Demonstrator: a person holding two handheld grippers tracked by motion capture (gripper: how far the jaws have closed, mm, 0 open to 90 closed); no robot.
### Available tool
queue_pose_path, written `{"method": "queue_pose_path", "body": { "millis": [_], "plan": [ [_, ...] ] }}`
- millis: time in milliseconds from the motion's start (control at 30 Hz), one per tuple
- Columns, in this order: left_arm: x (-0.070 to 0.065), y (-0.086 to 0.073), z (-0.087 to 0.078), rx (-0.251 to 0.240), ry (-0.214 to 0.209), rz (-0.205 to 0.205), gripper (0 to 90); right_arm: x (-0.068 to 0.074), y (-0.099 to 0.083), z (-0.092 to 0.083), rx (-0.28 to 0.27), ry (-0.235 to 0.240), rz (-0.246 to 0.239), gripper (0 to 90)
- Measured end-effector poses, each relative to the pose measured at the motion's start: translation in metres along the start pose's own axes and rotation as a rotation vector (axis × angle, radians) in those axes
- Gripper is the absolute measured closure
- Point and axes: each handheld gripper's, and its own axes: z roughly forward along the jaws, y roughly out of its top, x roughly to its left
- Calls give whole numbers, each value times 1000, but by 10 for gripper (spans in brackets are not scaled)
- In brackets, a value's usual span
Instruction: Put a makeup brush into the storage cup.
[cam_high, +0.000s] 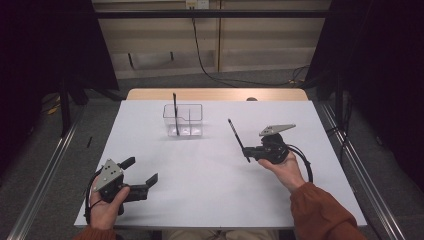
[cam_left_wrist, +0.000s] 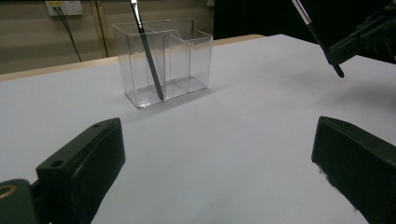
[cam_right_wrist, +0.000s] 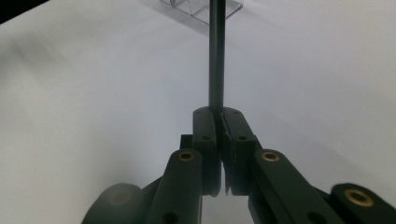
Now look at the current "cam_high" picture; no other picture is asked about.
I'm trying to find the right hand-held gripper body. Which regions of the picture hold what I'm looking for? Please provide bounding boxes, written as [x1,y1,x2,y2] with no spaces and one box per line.
[254,123,297,165]

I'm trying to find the long black wall cable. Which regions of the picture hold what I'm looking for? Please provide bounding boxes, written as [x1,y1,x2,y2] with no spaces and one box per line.
[190,6,311,88]

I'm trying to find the black curtain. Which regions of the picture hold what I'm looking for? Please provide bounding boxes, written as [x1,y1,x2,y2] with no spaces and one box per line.
[0,0,120,174]
[304,0,424,193]

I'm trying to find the black floor cables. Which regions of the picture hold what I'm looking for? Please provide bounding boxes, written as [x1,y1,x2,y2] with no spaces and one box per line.
[326,96,354,161]

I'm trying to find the clear plastic organizer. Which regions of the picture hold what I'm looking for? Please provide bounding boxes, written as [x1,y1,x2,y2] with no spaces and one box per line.
[162,103,204,138]

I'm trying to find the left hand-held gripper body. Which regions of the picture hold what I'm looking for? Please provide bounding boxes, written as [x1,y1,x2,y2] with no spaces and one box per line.
[92,158,150,216]

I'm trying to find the left hand-held gripper cable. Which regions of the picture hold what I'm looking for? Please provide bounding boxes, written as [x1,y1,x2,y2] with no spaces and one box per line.
[84,168,104,225]

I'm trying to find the black metal stand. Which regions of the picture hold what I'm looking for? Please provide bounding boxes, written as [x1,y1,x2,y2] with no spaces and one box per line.
[58,78,88,138]
[334,73,346,128]

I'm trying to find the black horizontal metal bar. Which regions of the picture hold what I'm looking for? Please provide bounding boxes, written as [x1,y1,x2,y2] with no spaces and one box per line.
[94,9,331,19]

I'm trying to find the white table sheet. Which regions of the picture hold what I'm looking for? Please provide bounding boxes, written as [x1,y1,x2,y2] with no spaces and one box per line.
[73,99,368,230]

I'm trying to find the black cosmetic pencil silver end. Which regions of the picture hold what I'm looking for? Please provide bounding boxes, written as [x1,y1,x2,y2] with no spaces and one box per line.
[172,92,181,137]

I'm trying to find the person's right hand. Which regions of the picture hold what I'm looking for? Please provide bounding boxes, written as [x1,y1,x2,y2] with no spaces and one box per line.
[257,150,307,194]

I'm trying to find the person's left hand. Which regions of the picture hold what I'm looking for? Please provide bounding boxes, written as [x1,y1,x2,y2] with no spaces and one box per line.
[89,176,132,231]

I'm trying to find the black makeup brush silver ferrule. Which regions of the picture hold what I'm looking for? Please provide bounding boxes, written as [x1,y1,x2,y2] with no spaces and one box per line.
[227,118,252,164]

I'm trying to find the white wall socket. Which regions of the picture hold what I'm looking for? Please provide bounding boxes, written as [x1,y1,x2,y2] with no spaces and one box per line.
[185,0,210,10]

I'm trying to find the aluminium floor rail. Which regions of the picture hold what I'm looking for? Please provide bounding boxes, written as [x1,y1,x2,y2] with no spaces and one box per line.
[318,101,406,240]
[6,109,86,240]

